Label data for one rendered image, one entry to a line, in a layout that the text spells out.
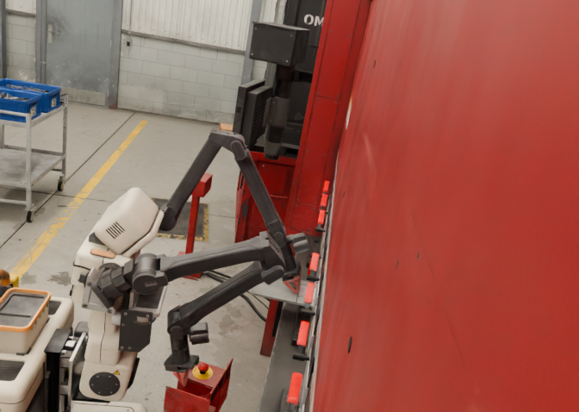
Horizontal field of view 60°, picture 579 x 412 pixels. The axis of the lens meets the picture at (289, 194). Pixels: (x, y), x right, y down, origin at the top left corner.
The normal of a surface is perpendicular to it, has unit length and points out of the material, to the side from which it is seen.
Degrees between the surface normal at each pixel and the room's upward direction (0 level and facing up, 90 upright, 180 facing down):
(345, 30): 90
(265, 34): 90
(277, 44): 90
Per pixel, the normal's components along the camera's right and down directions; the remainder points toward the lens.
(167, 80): 0.08, 0.36
